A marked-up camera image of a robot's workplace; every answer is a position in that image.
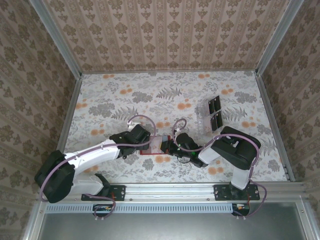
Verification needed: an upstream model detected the clear acrylic card stand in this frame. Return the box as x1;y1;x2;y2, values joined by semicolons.
196;94;225;138

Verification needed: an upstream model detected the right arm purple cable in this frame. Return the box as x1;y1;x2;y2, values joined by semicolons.
172;118;262;176

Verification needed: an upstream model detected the aluminium corner post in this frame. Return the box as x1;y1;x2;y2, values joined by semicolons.
255;0;308;76
27;0;84;79

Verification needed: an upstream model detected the black connector board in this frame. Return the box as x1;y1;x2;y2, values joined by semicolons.
231;202;251;216
92;203;114;218

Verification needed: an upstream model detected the floral tablecloth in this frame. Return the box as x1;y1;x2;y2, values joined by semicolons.
65;70;289;184

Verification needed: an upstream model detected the grey metal panel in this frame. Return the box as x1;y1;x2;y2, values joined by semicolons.
22;202;320;240

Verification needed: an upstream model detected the white slotted cable duct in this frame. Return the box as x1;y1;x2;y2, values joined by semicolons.
45;202;236;214

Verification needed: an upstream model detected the aluminium side rail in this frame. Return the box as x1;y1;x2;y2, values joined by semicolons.
254;71;296;183
57;74;83;157

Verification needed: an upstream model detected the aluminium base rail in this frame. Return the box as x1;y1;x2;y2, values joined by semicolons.
37;181;309;204

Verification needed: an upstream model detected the red leather card holder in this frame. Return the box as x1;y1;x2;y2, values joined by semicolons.
139;134;174;156

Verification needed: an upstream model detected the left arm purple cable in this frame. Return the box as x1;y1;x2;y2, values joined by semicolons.
39;114;158;203

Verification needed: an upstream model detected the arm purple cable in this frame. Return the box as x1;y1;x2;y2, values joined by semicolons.
39;114;158;203
172;118;262;176

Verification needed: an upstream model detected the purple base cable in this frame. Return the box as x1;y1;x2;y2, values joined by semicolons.
233;183;268;221
83;191;117;222

